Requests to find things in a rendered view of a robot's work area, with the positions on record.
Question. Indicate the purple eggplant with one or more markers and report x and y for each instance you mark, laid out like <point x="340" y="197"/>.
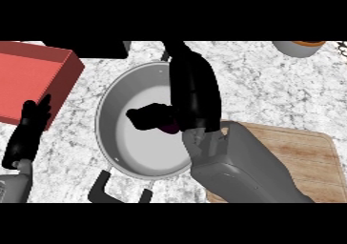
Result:
<point x="170" y="129"/>

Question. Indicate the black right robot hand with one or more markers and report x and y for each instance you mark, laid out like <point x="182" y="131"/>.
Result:
<point x="195" y="95"/>

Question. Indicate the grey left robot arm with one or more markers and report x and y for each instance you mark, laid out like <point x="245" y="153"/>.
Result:
<point x="10" y="189"/>

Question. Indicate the grey bowl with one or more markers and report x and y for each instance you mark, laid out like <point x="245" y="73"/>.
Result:
<point x="295" y="50"/>

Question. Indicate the red box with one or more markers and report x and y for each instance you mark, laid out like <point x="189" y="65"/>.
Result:
<point x="22" y="79"/>

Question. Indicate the black appliance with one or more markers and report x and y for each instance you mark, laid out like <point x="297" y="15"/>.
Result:
<point x="87" y="49"/>

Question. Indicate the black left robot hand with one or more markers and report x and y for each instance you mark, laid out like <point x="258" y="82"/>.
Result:
<point x="26" y="133"/>

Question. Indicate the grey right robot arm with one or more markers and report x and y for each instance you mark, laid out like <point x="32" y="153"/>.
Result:
<point x="242" y="171"/>

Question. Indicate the wooden cutting board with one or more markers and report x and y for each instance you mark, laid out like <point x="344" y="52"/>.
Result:
<point x="318" y="165"/>

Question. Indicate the orange item in bowl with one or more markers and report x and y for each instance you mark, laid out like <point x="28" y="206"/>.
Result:
<point x="309" y="43"/>

